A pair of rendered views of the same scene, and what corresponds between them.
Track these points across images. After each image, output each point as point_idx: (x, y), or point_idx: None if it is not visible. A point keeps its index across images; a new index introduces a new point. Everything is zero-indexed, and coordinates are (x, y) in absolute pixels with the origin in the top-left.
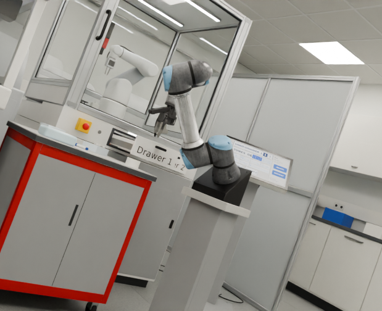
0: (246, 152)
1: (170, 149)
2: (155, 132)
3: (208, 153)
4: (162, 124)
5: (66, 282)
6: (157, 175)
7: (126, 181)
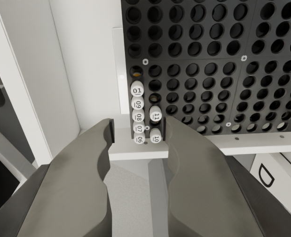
0: None
1: (33, 151)
2: (165, 128)
3: None
4: (15, 213)
5: None
6: (239, 157)
7: None
